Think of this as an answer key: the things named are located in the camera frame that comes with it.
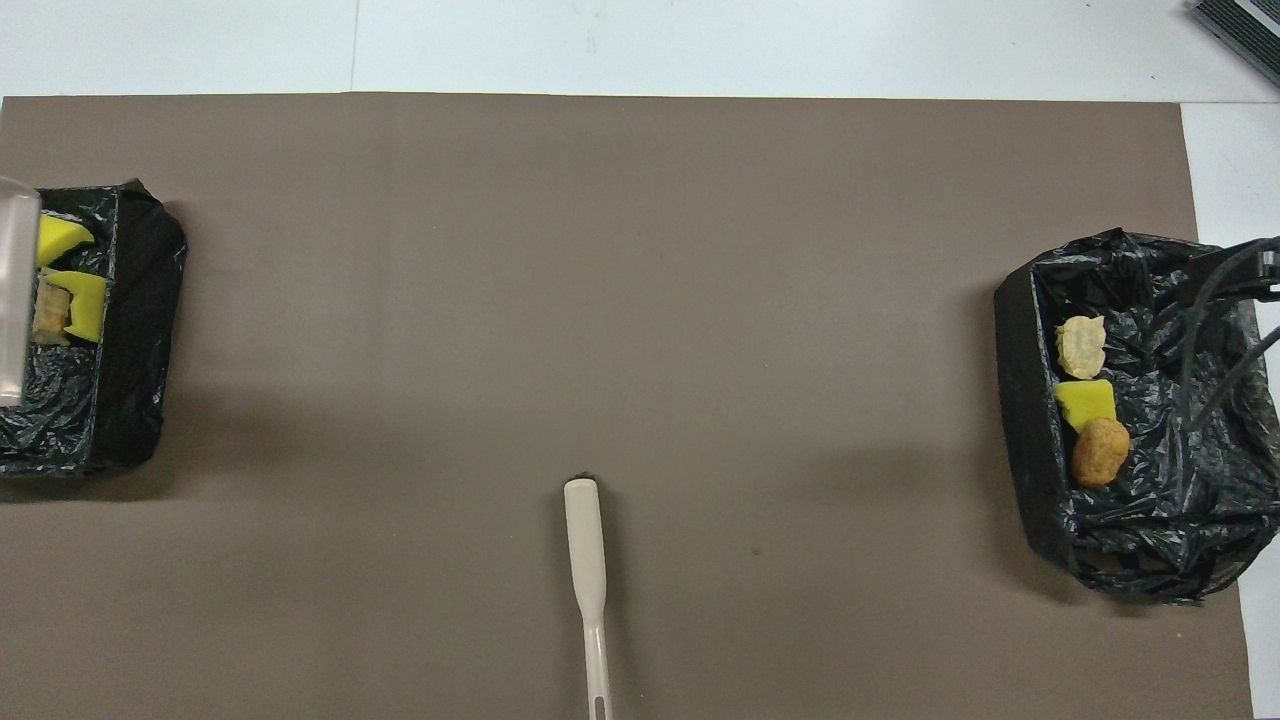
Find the brown table mat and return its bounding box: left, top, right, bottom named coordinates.
left=0, top=93, right=1253, bottom=720

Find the open bin with black bag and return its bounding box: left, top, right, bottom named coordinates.
left=993, top=228, right=1280, bottom=605

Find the beige plastic dustpan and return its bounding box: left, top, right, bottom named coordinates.
left=0, top=177, right=42, bottom=409

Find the beige foam chunk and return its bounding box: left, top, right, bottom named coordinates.
left=1055, top=315, right=1108, bottom=381
left=31, top=280, right=72, bottom=347

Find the bin wrapped in black bag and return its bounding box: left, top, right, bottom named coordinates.
left=0, top=179, right=188, bottom=477

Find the dark grey ribbed device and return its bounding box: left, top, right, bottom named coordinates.
left=1188, top=0, right=1280, bottom=91

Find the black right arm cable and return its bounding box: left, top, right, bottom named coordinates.
left=1175, top=236, right=1280, bottom=433

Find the yellow sponge piece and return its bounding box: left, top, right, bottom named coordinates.
left=1053, top=378, right=1118, bottom=433
left=45, top=269, right=109, bottom=345
left=37, top=214, right=97, bottom=269

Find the beige hand brush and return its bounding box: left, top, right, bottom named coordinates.
left=563, top=472, right=614, bottom=720

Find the brown potato-shaped nugget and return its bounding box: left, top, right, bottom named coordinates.
left=1071, top=417, right=1131, bottom=488

